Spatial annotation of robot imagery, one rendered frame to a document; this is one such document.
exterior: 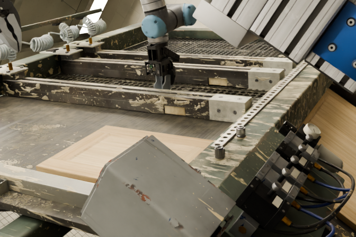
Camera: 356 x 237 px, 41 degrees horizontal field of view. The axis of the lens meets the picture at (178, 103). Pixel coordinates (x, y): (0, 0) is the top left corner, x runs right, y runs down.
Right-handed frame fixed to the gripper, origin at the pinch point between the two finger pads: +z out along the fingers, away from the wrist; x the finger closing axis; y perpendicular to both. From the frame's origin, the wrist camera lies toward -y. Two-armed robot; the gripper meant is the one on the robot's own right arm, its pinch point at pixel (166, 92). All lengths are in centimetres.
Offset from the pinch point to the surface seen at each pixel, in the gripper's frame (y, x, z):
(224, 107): 15.5, 30.9, -2.1
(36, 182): 75, 9, -1
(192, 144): 38.4, 31.3, 1.1
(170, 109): 15.4, 10.9, 0.3
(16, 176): 75, 2, -1
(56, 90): 16.5, -39.9, -3.2
